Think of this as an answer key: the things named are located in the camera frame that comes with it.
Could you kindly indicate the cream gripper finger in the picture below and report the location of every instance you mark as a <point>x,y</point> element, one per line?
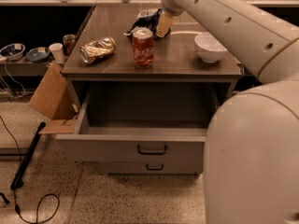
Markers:
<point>164,24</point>

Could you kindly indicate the blue chip bag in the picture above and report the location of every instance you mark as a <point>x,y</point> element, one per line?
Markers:
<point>147,18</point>

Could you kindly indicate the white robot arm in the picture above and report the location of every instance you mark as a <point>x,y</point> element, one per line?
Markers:
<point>251,153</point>

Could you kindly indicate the grey drawer cabinet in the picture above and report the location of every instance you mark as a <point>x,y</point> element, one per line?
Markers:
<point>174,58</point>

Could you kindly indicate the open top drawer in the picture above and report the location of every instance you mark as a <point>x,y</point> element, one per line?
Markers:
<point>141,121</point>

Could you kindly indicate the lower drawer front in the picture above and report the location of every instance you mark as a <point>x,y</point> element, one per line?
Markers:
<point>151,168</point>

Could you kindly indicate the red soda can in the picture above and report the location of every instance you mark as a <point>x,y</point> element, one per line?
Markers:
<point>143,46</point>

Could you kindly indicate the white bowl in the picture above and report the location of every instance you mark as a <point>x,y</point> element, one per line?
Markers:
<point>208,48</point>

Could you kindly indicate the crushed gold can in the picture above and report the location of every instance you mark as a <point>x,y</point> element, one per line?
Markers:
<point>97,49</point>

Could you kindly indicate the brown glass jar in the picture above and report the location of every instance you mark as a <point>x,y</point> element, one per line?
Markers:
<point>69,42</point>

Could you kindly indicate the white paper cup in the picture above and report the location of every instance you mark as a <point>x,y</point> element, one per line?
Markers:
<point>57,51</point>

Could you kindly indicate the blue bowl right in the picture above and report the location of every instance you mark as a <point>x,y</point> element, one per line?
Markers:
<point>38,55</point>

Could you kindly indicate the blue bowl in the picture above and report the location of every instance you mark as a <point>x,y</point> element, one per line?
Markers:
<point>38,55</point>
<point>13,52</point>

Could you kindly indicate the cardboard box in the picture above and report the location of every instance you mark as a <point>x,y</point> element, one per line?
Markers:
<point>53,100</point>

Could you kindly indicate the blue bowl left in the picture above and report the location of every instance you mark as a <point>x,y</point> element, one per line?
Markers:
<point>13,52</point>

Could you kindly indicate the black stand leg left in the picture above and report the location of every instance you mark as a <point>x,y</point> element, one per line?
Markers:
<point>17,181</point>

